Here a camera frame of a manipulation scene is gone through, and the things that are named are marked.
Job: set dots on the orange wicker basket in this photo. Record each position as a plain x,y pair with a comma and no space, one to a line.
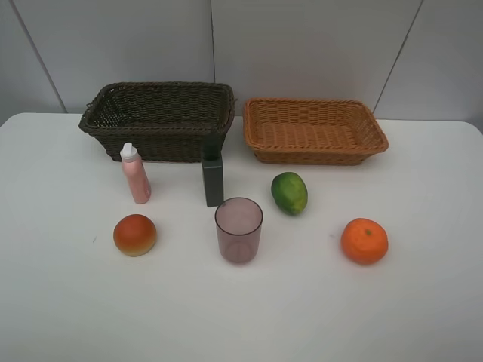
311,132

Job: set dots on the orange tangerine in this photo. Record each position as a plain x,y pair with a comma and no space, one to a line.
364,241

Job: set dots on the pink bottle white cap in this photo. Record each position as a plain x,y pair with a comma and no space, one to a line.
134,171

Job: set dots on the red orange round bun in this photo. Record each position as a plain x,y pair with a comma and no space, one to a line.
135,235

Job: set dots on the green lime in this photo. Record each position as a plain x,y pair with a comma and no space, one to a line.
290,193

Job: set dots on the translucent purple plastic cup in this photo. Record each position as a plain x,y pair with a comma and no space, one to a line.
239,222

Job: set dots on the dark grey rectangular bottle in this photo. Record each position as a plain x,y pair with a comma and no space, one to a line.
212,169

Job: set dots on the dark brown wicker basket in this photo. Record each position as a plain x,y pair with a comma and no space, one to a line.
165,121

